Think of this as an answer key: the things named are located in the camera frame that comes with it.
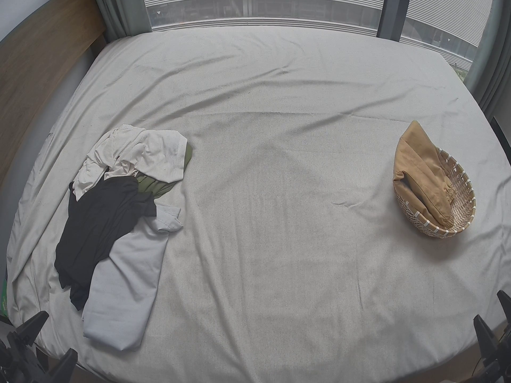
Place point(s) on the round woven basket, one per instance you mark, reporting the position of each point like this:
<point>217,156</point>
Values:
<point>459,198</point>

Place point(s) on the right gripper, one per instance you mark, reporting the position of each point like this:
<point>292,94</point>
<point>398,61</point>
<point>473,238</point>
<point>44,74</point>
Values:
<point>501,369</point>

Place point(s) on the tan shorts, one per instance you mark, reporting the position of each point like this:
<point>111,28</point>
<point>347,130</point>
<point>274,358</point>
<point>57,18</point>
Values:
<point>415,166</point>

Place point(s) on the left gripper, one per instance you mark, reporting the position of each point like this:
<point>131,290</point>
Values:
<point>20,367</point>

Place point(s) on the pale grey garment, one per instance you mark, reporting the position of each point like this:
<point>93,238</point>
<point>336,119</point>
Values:
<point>119,301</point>

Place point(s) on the green garment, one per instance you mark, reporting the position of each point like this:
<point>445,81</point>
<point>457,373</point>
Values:
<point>155,186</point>

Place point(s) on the white garment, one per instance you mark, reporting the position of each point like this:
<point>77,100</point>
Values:
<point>147,150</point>

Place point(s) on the bed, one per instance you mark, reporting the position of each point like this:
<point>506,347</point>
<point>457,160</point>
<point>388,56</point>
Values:
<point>255,94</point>

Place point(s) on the black garment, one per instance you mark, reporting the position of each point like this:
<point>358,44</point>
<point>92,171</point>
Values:
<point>99,222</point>

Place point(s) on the green printed packet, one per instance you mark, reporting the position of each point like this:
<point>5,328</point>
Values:
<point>3,297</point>

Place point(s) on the grey-green curtain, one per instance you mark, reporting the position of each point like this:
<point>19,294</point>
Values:
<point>119,6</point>
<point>495,54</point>

